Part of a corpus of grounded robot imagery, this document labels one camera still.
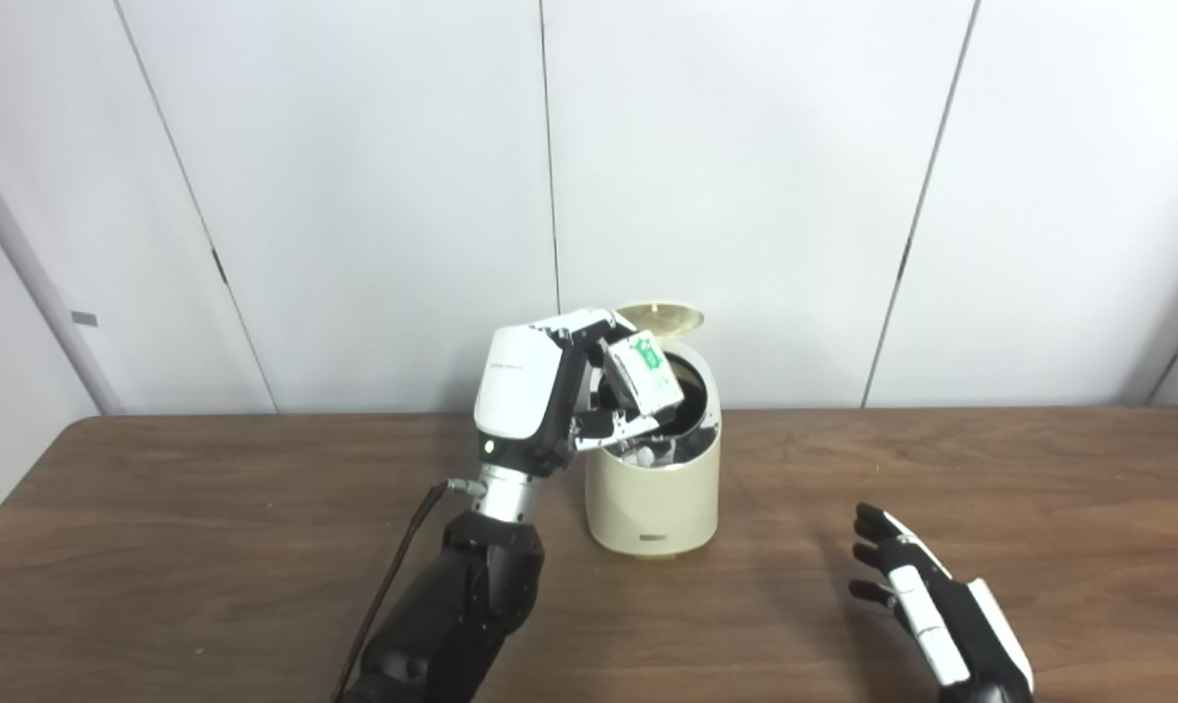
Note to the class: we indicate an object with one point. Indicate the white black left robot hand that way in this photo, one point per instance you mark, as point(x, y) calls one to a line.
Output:
point(516, 391)

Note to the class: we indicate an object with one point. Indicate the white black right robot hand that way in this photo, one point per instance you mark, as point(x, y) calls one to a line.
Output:
point(960, 625)

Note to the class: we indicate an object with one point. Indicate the green white milk carton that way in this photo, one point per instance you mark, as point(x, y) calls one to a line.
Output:
point(648, 376)

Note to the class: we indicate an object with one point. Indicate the cream-colored round bin lid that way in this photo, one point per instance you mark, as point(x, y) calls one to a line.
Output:
point(667, 317)

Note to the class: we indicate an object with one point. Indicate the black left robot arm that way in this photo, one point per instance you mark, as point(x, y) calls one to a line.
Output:
point(462, 605)

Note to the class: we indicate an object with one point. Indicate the small grey wall sticker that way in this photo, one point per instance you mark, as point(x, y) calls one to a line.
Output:
point(85, 318)

